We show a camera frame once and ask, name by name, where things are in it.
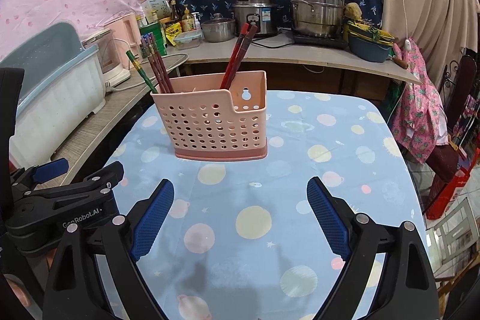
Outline dark red chopstick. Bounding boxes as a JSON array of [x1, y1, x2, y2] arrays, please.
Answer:
[[142, 33, 173, 93]]

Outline maroon chopstick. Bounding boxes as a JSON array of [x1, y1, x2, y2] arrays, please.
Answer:
[[221, 23, 258, 89]]

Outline red brown chopstick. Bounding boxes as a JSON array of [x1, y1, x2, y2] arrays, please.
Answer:
[[227, 25, 257, 89]]

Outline bright red chopstick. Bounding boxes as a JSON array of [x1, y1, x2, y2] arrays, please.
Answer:
[[220, 23, 249, 89]]

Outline wooden kitchen counter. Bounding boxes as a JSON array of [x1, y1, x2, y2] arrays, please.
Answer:
[[168, 33, 420, 85]]

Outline person's left hand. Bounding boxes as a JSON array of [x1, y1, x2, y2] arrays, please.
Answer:
[[7, 276, 32, 314]]

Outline white dish rack box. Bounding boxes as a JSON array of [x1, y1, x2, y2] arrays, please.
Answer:
[[1, 22, 106, 167]]

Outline light blue planet tablecloth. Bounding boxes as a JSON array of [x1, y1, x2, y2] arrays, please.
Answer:
[[112, 91, 425, 319]]

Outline white blender jug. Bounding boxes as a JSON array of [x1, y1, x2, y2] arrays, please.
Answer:
[[82, 28, 130, 88]]

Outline red plastic stool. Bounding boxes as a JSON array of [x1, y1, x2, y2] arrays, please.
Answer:
[[424, 145, 479, 220]]

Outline pink perforated utensil basket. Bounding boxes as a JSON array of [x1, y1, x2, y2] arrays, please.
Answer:
[[151, 71, 269, 162]]

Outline pink floral garment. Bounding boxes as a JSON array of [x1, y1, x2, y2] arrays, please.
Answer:
[[391, 38, 448, 164]]

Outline wooden side shelf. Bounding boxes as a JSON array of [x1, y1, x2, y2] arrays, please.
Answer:
[[35, 52, 190, 189]]

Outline pink electric kettle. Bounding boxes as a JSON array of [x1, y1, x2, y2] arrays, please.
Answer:
[[105, 13, 141, 68]]

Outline green detergent bottle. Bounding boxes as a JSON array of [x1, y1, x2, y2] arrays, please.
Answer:
[[140, 21, 167, 56]]

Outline black induction cooker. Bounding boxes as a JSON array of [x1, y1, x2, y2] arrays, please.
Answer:
[[292, 31, 348, 50]]

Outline stacked green yellow basins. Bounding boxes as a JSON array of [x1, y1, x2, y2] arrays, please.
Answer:
[[346, 20, 395, 63]]

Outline yellow snack packet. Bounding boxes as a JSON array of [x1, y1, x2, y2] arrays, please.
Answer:
[[164, 22, 182, 46]]

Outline clear food container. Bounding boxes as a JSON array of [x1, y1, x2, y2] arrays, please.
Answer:
[[174, 30, 203, 50]]

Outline small steel pot with lid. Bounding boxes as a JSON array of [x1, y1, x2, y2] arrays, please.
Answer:
[[201, 13, 235, 43]]

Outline tall steel steamer pot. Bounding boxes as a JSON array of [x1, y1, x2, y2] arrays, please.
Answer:
[[290, 0, 345, 38]]

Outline silver rice cooker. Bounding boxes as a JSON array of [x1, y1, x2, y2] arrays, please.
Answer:
[[233, 0, 279, 38]]

